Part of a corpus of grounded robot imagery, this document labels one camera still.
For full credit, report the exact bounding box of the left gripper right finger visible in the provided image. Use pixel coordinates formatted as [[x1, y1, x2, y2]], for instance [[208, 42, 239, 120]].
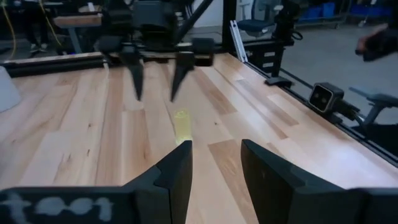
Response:
[[241, 138, 351, 224]]

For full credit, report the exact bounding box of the person's forearm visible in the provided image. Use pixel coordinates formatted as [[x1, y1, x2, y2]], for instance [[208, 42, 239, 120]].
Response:
[[363, 27, 398, 62]]

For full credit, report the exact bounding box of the black floor stand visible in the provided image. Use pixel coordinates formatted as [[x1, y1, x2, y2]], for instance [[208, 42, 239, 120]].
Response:
[[264, 0, 304, 88]]

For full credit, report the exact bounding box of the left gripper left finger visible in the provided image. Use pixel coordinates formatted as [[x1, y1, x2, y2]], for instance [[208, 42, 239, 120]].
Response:
[[123, 139, 194, 224]]

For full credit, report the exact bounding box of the person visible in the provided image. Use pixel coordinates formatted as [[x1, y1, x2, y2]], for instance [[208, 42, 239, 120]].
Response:
[[21, 0, 50, 53]]

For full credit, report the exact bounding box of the black table-level camera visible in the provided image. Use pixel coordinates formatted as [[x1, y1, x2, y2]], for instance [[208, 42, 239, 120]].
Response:
[[307, 82, 365, 125]]

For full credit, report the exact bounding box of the blue office chair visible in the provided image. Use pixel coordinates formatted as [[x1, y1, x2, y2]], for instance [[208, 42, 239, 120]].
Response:
[[237, 0, 277, 35]]

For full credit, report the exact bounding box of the white aluminium rail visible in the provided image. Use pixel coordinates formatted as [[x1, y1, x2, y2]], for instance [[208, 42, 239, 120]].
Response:
[[229, 20, 249, 63]]

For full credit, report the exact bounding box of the person's hand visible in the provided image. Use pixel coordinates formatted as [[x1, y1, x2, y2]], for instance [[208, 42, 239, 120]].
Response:
[[355, 24, 389, 57]]

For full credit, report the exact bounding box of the blue storage bin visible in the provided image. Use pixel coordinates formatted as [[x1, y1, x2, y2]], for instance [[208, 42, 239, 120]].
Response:
[[302, 2, 336, 20]]

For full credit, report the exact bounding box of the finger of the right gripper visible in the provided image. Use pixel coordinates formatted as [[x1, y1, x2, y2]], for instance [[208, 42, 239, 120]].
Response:
[[169, 52, 196, 103], [121, 52, 146, 102]]

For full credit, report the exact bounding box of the wooden side table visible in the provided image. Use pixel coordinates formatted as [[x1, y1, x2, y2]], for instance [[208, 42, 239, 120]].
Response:
[[52, 4, 104, 55]]

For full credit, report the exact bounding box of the yellow pill bottle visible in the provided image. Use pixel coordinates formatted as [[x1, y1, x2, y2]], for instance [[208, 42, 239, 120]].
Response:
[[173, 108, 193, 146]]

